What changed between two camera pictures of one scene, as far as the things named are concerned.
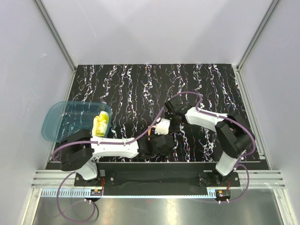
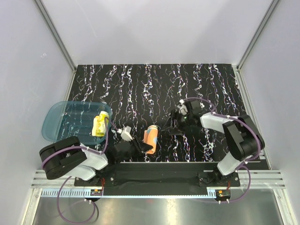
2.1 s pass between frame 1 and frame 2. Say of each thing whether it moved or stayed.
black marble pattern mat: stayed
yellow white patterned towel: stayed
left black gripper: moved
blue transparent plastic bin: stayed
